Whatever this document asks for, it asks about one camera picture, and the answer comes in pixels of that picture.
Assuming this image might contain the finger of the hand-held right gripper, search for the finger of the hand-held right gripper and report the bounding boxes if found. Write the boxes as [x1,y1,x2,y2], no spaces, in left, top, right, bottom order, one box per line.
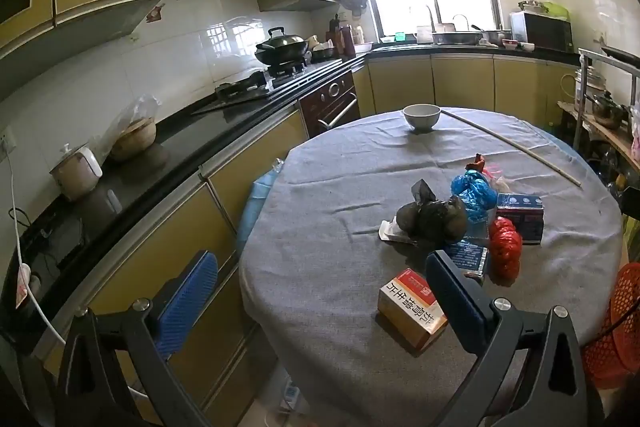
[621,188,640,217]

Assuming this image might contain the blue foil packet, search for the blue foil packet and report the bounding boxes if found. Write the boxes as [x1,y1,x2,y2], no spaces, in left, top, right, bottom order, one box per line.
[442,239,490,283]

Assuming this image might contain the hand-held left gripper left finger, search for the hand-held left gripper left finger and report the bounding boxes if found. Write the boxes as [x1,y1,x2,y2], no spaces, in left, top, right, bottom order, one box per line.
[54,251,221,427]

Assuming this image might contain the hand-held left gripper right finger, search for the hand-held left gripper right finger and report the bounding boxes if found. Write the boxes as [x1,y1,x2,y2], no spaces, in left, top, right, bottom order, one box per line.
[425,249,608,427]

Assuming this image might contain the dark red built-in oven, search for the dark red built-in oven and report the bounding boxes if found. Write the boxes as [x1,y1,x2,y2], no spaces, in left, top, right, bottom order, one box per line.
[299,72,361,138]

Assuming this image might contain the rounded metal shelf rack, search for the rounded metal shelf rack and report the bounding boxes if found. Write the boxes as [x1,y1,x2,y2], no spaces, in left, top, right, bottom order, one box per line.
[572,48,640,188]

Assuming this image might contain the red plastic mesh basket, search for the red plastic mesh basket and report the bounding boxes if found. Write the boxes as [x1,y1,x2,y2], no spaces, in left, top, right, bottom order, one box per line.
[580,263,640,390]

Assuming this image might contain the white electric cooker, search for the white electric cooker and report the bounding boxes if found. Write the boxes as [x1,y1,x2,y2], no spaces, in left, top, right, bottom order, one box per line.
[49,144,103,202]

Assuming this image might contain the black and white microwave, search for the black and white microwave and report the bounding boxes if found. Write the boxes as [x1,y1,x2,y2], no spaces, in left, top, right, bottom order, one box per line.
[510,11,575,52]

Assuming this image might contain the red plastic bag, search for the red plastic bag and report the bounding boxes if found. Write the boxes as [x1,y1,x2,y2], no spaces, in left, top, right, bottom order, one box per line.
[487,217,523,285]

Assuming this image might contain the dark plastic bag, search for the dark plastic bag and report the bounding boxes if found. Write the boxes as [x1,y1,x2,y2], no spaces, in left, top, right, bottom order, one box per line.
[395,179,468,248]

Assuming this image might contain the steel pot with lid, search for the steel pot with lid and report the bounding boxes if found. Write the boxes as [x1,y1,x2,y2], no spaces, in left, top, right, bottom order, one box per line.
[587,91,632,130]

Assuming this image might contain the steel steamer pot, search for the steel steamer pot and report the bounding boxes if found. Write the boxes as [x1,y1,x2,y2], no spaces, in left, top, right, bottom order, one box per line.
[575,67,608,100]

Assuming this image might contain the clear bag with brown bowl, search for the clear bag with brown bowl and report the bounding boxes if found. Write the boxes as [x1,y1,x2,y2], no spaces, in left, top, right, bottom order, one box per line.
[102,94,161,162]

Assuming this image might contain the white power cable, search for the white power cable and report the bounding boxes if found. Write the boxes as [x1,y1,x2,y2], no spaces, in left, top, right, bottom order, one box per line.
[2,147,71,348]

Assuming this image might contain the long wooden stick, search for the long wooden stick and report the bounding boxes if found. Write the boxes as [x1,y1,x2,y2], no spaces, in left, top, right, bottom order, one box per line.
[440,108,583,188]

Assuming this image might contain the white bowl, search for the white bowl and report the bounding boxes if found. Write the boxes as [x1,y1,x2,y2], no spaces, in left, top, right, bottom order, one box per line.
[403,104,442,132]

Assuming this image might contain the blue and white medicine box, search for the blue and white medicine box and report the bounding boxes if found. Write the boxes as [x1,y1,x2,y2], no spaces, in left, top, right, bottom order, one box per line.
[495,193,545,245]

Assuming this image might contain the grey tablecloth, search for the grey tablecloth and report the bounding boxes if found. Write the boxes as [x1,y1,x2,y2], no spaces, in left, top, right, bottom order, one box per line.
[239,107,625,427]

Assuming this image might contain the black gas stove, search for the black gas stove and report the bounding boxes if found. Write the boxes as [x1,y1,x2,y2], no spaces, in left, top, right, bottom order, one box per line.
[190,61,326,116]

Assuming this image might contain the white power strip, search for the white power strip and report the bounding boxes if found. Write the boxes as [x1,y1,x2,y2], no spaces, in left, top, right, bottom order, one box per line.
[14,263,36,310]

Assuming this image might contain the orange and white medicine box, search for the orange and white medicine box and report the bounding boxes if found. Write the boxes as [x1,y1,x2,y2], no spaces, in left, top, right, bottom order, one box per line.
[377,268,449,353]

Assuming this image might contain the black frying pan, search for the black frying pan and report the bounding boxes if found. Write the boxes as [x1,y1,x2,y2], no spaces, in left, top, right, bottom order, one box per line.
[600,46,640,64]

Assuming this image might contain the white blister pack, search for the white blister pack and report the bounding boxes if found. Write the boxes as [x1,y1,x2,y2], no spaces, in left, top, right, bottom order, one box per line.
[378,219,416,244]

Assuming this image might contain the blue plastic bag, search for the blue plastic bag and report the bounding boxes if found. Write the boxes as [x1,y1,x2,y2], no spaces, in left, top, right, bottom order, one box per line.
[451,170,498,223]

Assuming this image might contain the black wok with lid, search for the black wok with lid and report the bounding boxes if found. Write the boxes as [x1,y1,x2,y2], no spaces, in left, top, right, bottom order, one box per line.
[254,27,311,66]

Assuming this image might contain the steel wash basin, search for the steel wash basin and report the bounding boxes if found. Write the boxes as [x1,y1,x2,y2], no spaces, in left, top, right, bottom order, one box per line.
[431,23,486,46]

